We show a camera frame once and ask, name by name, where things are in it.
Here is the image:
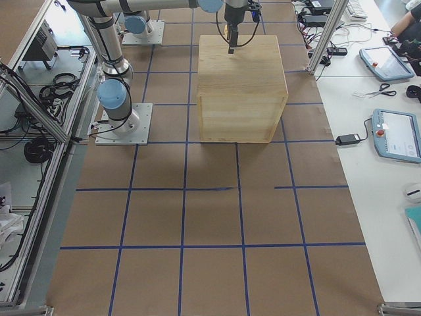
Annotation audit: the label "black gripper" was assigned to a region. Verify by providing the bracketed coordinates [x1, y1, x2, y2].
[224, 0, 260, 54]

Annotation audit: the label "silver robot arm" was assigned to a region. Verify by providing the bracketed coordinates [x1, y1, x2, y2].
[116, 11, 154, 37]
[69, 1, 261, 144]

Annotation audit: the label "wooden drawer cabinet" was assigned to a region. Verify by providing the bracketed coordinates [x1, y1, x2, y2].
[197, 35, 288, 143]

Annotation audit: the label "far teach pendant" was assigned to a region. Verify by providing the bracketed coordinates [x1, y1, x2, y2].
[359, 46, 415, 82]

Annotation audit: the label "teach pendant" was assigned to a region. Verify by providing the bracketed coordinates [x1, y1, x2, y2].
[372, 109, 420, 164]
[359, 46, 415, 82]

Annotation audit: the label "black power adapter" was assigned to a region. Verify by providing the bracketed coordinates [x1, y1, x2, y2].
[335, 134, 362, 146]

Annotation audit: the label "black scissors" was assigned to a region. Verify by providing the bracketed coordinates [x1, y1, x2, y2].
[366, 83, 397, 98]

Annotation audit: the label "grey control box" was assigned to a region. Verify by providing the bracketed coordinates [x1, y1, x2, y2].
[22, 25, 57, 70]

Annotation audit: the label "near teach pendant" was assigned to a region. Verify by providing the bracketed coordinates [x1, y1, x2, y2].
[372, 109, 420, 164]

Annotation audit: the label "aluminium frame post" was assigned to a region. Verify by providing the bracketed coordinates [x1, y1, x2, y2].
[307, 0, 348, 74]

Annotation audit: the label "coiled black cable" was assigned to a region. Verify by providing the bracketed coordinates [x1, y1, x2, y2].
[24, 136, 55, 165]

